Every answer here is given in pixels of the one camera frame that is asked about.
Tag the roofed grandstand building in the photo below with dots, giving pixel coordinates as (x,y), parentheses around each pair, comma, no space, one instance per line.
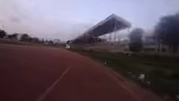
(105,32)

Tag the row of distant trees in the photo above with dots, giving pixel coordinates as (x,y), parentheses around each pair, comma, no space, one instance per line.
(22,37)

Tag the red running track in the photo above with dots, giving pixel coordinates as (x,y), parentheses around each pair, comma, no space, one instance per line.
(20,73)

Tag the grass field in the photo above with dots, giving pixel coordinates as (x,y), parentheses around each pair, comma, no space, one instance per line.
(8,41)

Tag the large dark tree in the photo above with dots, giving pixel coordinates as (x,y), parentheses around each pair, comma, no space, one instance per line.
(176,30)

